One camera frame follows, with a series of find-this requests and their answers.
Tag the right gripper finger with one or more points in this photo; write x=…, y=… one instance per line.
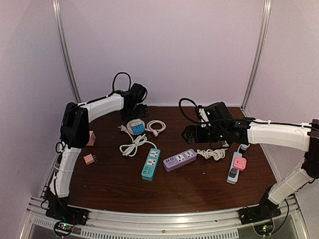
x=188, y=131
x=188, y=139

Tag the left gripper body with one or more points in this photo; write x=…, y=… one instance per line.
x=134, y=113

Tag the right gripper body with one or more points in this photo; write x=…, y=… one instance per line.
x=217, y=135

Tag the blue white cube socket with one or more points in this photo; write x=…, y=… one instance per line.
x=136, y=127

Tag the purple power strip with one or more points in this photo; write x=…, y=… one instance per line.
x=179, y=160

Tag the pink cube socket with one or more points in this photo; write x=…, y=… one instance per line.
x=92, y=138

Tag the teal power strip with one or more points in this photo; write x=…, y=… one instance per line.
x=151, y=163

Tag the small pink plug adapter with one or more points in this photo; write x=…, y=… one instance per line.
x=90, y=159

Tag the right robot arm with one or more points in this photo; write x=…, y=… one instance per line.
x=303, y=136

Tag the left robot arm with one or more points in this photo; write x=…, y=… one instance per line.
x=74, y=133

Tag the pink square plug adapter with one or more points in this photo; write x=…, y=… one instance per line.
x=240, y=163

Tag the black plug adapter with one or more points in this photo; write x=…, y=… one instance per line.
x=233, y=173

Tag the grey blue power strip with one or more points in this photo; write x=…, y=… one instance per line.
x=233, y=180

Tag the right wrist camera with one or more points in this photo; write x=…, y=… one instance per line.
x=217, y=113

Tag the front aluminium rail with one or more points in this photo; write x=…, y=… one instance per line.
x=221, y=224

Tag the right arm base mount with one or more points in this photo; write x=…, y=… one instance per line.
x=256, y=214

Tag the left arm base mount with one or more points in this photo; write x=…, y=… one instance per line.
x=70, y=215

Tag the left aluminium frame post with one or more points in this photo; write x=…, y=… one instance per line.
x=64, y=49

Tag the aluminium frame post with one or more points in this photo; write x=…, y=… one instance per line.
x=64, y=49
x=266, y=15

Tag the right aluminium frame post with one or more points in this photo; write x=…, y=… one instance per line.
x=266, y=15

